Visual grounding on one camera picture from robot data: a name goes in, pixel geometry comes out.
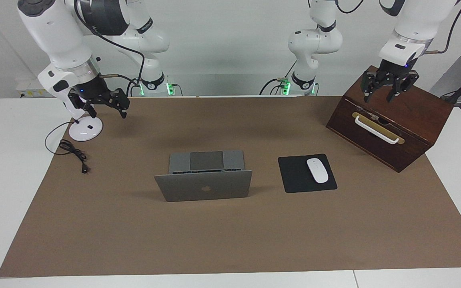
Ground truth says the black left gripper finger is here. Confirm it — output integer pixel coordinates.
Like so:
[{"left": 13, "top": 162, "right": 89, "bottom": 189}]
[
  {"left": 387, "top": 73, "right": 419, "bottom": 103},
  {"left": 361, "top": 71, "right": 383, "bottom": 103}
]

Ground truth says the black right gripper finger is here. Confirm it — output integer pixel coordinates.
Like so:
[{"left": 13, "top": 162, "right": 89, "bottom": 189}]
[
  {"left": 68, "top": 94, "right": 97, "bottom": 119},
  {"left": 109, "top": 89, "right": 130, "bottom": 119}
]

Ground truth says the silver laptop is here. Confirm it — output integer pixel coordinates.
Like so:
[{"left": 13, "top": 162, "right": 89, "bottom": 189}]
[{"left": 154, "top": 150, "right": 253, "bottom": 202}]

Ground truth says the white desk lamp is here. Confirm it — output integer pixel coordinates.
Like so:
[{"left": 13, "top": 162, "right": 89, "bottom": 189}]
[{"left": 69, "top": 114, "right": 104, "bottom": 142}]

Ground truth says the dark brown wooden box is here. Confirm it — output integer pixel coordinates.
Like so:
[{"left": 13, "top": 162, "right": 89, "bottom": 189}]
[{"left": 326, "top": 65, "right": 454, "bottom": 173}]

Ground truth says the white power strip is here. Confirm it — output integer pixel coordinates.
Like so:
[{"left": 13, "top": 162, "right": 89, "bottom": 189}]
[{"left": 16, "top": 78, "right": 49, "bottom": 98}]

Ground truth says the white computer mouse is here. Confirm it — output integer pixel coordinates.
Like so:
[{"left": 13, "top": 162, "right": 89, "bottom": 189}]
[{"left": 307, "top": 158, "right": 329, "bottom": 184}]

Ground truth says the black mouse pad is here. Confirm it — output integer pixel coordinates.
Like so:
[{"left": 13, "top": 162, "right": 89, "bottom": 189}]
[{"left": 278, "top": 154, "right": 338, "bottom": 194}]

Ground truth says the brown table mat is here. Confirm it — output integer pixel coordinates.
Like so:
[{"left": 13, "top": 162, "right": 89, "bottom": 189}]
[{"left": 0, "top": 96, "right": 461, "bottom": 278}]

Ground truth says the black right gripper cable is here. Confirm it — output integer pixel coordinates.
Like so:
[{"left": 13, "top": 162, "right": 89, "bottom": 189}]
[{"left": 74, "top": 0, "right": 145, "bottom": 96}]

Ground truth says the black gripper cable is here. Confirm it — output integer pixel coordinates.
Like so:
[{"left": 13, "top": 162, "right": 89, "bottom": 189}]
[
  {"left": 335, "top": 0, "right": 461, "bottom": 54},
  {"left": 74, "top": 0, "right": 145, "bottom": 96}
]

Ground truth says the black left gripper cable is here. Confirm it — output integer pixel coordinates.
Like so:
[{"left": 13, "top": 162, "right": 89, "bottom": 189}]
[{"left": 335, "top": 0, "right": 461, "bottom": 54}]

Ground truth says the white box handle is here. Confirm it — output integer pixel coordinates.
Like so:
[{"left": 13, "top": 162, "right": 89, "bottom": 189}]
[{"left": 354, "top": 115, "right": 400, "bottom": 144}]

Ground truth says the black lamp power cable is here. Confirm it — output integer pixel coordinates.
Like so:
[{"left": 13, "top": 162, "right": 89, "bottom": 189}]
[{"left": 45, "top": 121, "right": 90, "bottom": 174}]

